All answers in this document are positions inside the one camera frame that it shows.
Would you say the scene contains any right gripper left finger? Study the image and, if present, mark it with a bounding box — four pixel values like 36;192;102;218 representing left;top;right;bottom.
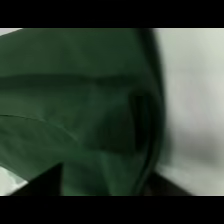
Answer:
19;161;64;197

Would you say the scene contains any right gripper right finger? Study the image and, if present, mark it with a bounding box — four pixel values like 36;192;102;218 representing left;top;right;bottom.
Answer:
145;171;192;197

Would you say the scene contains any dark green garment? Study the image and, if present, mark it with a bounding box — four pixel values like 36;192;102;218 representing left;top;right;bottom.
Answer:
0;27;168;197

